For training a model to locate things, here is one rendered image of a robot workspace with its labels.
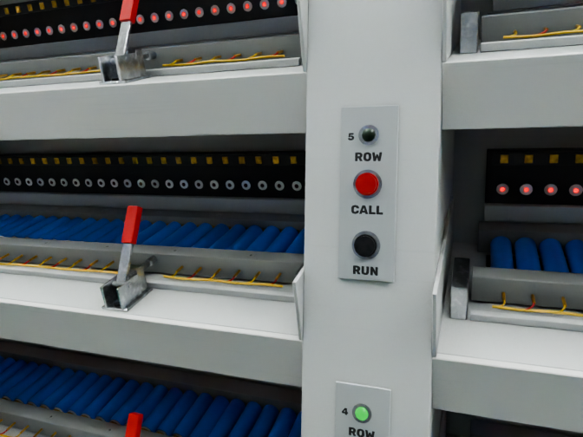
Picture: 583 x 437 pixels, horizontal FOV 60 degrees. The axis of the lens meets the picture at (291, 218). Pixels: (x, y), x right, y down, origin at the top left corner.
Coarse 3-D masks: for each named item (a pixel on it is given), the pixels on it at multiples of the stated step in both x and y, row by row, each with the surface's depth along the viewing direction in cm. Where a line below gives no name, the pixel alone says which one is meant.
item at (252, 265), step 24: (0, 240) 57; (24, 240) 56; (48, 240) 56; (24, 264) 54; (72, 264) 54; (96, 264) 53; (168, 264) 50; (192, 264) 49; (216, 264) 48; (240, 264) 47; (264, 264) 46; (288, 264) 45
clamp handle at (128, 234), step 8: (128, 208) 46; (136, 208) 46; (128, 216) 46; (136, 216) 46; (128, 224) 46; (136, 224) 46; (128, 232) 46; (136, 232) 46; (128, 240) 46; (136, 240) 46; (128, 248) 46; (128, 256) 46; (120, 264) 46; (128, 264) 45; (120, 272) 45; (120, 280) 45
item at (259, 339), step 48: (0, 192) 71; (48, 192) 68; (0, 288) 51; (48, 288) 50; (96, 288) 49; (288, 288) 45; (0, 336) 51; (48, 336) 48; (96, 336) 46; (144, 336) 43; (192, 336) 41; (240, 336) 40; (288, 336) 38; (288, 384) 40
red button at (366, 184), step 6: (360, 174) 35; (366, 174) 35; (372, 174) 35; (360, 180) 35; (366, 180) 35; (372, 180) 34; (360, 186) 35; (366, 186) 35; (372, 186) 35; (360, 192) 35; (366, 192) 35; (372, 192) 35
